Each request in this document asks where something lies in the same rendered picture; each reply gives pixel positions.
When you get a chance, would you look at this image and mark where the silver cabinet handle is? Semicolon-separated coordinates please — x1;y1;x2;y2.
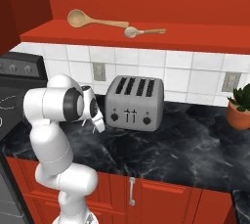
128;176;137;207

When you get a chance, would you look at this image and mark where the black stove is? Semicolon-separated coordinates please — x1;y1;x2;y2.
0;51;49;224

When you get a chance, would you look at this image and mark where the large wooden spoon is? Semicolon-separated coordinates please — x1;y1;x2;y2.
66;8;130;29

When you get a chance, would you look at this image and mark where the small spoon with wooden handle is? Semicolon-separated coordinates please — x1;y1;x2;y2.
124;26;167;39

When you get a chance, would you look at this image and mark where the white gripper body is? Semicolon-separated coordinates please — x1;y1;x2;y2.
91;110;106;134

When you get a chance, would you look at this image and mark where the grey wall outlet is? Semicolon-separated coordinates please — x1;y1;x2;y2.
221;71;242;93
92;62;107;82

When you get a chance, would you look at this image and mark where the terracotta plant pot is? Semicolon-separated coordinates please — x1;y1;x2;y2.
226;99;250;131

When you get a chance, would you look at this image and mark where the silver four-slot toaster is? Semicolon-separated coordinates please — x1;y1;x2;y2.
104;74;165;133

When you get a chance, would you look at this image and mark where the green succulent plant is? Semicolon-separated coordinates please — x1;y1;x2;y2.
227;83;250;113

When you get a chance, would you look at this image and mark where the red cabinet side panel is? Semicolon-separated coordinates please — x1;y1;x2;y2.
194;188;237;224

